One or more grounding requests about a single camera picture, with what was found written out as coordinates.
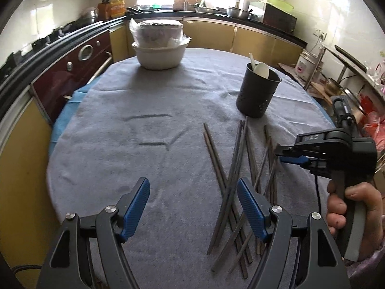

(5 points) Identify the dark microwave oven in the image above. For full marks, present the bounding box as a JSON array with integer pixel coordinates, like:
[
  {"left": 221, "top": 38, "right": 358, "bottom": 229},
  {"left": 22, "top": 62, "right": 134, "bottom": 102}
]
[{"left": 263, "top": 4, "right": 297, "bottom": 33}]

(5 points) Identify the bagged stack of bowls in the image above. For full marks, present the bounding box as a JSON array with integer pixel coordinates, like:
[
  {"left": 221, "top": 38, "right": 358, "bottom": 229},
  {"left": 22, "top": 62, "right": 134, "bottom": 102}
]
[{"left": 129, "top": 18, "right": 192, "bottom": 49}]

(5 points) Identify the blue under cloth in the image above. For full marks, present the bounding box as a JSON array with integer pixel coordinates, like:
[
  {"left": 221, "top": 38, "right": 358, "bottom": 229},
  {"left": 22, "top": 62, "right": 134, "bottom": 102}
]
[{"left": 48, "top": 75, "right": 100, "bottom": 154}]

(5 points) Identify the red plastic bag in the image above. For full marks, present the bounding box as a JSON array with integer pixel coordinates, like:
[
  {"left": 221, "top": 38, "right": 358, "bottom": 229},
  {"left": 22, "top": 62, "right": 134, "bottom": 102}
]
[{"left": 358, "top": 93, "right": 385, "bottom": 154}]

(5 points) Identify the dark red built-in oven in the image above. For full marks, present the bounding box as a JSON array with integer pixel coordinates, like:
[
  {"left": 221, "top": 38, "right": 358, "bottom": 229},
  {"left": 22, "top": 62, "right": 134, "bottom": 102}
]
[{"left": 30, "top": 28, "right": 113, "bottom": 124}]

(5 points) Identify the wooden box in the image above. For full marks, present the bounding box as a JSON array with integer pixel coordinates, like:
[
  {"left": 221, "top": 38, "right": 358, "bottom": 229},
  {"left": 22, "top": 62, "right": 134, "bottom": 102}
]
[{"left": 174, "top": 0, "right": 205, "bottom": 10}]

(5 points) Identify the small golden pot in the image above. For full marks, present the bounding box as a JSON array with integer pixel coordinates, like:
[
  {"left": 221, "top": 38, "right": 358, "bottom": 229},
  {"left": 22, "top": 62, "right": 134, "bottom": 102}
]
[{"left": 322, "top": 78, "right": 342, "bottom": 95}]

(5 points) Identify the grey tablecloth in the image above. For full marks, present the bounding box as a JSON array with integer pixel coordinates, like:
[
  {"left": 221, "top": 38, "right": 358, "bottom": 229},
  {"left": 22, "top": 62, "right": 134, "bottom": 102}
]
[{"left": 46, "top": 47, "right": 336, "bottom": 289}]

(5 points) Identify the shallow steel pan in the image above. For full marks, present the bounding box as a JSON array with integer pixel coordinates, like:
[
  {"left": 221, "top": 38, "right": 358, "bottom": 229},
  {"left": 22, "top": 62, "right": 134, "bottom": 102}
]
[{"left": 194, "top": 5, "right": 221, "bottom": 14}]

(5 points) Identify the green plastic basin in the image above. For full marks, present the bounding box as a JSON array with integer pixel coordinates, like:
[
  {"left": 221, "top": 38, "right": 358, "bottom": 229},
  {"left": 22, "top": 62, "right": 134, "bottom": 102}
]
[{"left": 266, "top": 0, "right": 294, "bottom": 9}]

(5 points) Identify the white rice cooker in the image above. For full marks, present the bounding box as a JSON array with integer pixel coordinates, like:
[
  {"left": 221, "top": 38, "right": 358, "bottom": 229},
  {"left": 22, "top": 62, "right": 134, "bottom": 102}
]
[{"left": 296, "top": 51, "right": 324, "bottom": 82}]

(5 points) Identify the white plastic spoon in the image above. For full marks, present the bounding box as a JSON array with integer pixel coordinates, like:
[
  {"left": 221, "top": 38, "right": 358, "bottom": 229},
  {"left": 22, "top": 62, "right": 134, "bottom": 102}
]
[{"left": 253, "top": 62, "right": 270, "bottom": 79}]

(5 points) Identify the steel wok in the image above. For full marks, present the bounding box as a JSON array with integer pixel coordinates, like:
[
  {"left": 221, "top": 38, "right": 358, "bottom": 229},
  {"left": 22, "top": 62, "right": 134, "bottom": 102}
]
[{"left": 79, "top": 6, "right": 100, "bottom": 21}]

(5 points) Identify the pile of chopsticks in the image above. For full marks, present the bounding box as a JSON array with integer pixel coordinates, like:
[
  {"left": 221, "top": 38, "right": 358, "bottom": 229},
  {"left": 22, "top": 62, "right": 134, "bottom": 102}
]
[{"left": 203, "top": 120, "right": 282, "bottom": 280}]

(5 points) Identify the knife block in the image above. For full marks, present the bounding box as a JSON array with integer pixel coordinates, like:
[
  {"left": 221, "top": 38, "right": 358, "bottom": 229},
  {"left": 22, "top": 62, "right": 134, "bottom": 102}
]
[{"left": 98, "top": 0, "right": 112, "bottom": 20}]

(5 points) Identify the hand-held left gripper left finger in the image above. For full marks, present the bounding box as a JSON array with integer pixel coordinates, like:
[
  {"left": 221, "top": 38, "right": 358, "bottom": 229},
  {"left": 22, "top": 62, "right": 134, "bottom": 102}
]
[{"left": 36, "top": 177, "right": 151, "bottom": 289}]

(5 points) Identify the metal storage rack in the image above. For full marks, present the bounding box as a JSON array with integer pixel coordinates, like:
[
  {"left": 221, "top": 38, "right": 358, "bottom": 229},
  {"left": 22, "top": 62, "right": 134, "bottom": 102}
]
[{"left": 304, "top": 44, "right": 385, "bottom": 169}]

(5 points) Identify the person's purple clothing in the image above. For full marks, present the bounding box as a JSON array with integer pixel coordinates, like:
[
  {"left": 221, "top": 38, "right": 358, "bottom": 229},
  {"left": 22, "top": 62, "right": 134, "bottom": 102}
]
[{"left": 343, "top": 245, "right": 385, "bottom": 282}]

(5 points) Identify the yellow kitchen cabinet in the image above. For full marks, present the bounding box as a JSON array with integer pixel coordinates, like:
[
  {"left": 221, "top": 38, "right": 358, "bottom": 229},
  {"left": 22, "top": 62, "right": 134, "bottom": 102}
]
[
  {"left": 0, "top": 92, "right": 61, "bottom": 289},
  {"left": 110, "top": 18, "right": 304, "bottom": 67}
]

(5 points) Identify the black perforated utensil holder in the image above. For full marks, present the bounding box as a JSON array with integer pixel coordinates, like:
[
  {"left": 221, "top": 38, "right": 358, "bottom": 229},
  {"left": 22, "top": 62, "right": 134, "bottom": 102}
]
[{"left": 236, "top": 63, "right": 282, "bottom": 118}]

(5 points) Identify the steel mixing bowl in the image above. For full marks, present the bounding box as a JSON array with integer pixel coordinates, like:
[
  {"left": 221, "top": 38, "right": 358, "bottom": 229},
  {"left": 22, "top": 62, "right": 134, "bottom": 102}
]
[{"left": 226, "top": 6, "right": 251, "bottom": 19}]

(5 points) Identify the black kitchen countertop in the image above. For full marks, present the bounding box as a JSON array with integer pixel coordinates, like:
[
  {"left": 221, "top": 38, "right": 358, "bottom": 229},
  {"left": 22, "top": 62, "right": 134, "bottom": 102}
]
[{"left": 0, "top": 6, "right": 307, "bottom": 103}]

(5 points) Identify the yellow oil bottle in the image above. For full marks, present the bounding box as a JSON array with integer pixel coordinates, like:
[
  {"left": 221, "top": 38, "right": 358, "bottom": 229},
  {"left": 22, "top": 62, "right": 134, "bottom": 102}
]
[{"left": 109, "top": 0, "right": 126, "bottom": 19}]

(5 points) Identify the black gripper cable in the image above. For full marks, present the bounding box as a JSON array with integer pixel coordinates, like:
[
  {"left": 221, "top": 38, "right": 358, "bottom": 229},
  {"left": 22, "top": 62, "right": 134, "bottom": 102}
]
[{"left": 314, "top": 173, "right": 324, "bottom": 217}]

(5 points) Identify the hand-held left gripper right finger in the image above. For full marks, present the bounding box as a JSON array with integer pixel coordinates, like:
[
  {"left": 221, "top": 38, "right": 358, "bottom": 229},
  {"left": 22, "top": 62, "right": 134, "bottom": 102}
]
[{"left": 237, "top": 177, "right": 352, "bottom": 289}]

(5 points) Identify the gas stove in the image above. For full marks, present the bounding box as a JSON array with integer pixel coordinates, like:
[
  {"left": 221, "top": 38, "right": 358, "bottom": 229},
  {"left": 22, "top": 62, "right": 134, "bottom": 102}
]
[{"left": 30, "top": 21, "right": 79, "bottom": 49}]

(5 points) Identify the person's right hand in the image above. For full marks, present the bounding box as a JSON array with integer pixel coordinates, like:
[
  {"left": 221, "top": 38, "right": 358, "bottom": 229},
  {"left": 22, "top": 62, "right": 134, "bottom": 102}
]
[{"left": 326, "top": 179, "right": 385, "bottom": 262}]

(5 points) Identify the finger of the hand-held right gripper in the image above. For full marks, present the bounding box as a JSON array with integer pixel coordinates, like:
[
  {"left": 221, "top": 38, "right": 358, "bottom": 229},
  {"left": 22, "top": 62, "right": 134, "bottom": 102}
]
[
  {"left": 275, "top": 144, "right": 312, "bottom": 158},
  {"left": 280, "top": 156, "right": 316, "bottom": 173}
]

